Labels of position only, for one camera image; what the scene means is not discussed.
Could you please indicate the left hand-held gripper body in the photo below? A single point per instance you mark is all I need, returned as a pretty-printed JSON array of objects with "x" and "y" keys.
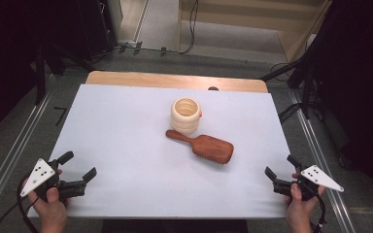
[{"x": 38, "y": 176}]

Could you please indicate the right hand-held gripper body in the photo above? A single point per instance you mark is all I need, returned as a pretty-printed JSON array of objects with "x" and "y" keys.
[{"x": 320, "y": 178}]

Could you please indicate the brown wooden hairbrush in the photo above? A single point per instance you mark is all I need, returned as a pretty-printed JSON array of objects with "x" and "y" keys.
[{"x": 212, "y": 149}]

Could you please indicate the cream ribbed cup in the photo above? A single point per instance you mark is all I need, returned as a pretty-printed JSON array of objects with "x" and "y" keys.
[{"x": 184, "y": 124}]

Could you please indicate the person's left hand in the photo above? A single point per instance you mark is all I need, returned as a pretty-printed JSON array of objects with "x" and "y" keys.
[{"x": 52, "y": 212}]

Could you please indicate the person's right hand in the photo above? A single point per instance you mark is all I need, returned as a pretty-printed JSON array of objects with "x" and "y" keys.
[{"x": 299, "y": 212}]

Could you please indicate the white table sheet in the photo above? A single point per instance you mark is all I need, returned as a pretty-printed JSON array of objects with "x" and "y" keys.
[{"x": 126, "y": 155}]

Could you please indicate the black tripod stand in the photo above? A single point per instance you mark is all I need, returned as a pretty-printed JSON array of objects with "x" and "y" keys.
[{"x": 301, "y": 77}]

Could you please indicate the black metal stand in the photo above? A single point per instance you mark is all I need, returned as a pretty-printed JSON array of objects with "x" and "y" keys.
[{"x": 40, "y": 74}]

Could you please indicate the small dark knob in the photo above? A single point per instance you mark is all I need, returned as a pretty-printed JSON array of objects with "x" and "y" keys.
[{"x": 212, "y": 88}]

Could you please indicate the wooden table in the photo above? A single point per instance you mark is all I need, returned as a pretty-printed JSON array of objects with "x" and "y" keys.
[{"x": 175, "y": 81}]

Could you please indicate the grey power strip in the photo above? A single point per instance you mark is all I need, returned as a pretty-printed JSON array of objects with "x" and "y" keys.
[{"x": 128, "y": 43}]

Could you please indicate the black cabinet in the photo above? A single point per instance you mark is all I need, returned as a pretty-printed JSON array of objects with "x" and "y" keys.
[{"x": 95, "y": 29}]

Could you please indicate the light wooden shelf unit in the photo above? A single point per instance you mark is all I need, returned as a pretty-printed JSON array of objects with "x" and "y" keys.
[{"x": 239, "y": 29}]

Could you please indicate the metal floor rail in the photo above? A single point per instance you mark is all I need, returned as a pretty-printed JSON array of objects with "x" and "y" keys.
[
  {"x": 16, "y": 149},
  {"x": 323, "y": 161}
]

